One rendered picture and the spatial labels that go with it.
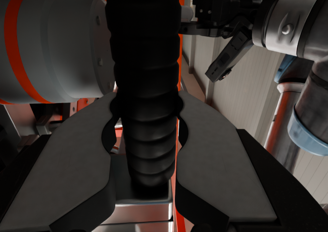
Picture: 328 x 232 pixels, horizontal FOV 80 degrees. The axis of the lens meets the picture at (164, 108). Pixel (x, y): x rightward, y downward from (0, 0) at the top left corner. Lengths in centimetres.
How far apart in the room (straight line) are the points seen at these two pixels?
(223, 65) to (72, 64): 23
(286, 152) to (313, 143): 29
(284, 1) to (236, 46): 8
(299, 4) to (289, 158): 42
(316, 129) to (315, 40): 11
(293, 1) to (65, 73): 27
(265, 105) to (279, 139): 540
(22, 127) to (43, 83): 14
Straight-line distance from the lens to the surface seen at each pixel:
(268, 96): 590
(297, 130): 33
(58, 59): 25
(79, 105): 59
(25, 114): 40
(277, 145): 62
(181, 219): 301
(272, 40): 29
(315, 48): 28
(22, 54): 25
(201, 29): 33
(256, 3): 32
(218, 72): 36
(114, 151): 32
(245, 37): 32
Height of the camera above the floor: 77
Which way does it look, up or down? 32 degrees up
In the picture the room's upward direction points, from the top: 180 degrees clockwise
